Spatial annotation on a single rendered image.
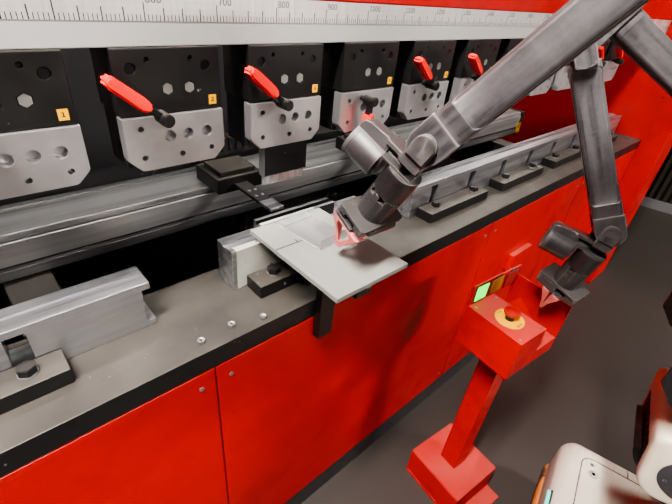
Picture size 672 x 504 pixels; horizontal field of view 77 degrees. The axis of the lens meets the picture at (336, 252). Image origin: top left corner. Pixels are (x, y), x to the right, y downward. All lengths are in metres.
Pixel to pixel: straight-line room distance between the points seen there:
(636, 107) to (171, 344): 2.46
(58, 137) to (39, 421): 0.40
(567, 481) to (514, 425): 0.47
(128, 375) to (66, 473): 0.17
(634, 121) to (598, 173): 1.72
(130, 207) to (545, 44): 0.82
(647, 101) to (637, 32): 1.70
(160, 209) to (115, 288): 0.30
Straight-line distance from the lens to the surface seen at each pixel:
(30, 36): 0.62
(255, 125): 0.75
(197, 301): 0.89
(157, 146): 0.68
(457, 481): 1.59
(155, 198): 1.03
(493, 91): 0.60
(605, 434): 2.14
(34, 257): 1.01
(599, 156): 1.02
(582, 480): 1.57
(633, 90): 2.72
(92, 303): 0.78
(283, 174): 0.88
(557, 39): 0.60
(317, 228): 0.87
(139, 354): 0.81
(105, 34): 0.64
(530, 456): 1.91
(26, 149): 0.64
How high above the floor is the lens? 1.44
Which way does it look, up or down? 33 degrees down
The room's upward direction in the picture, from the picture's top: 6 degrees clockwise
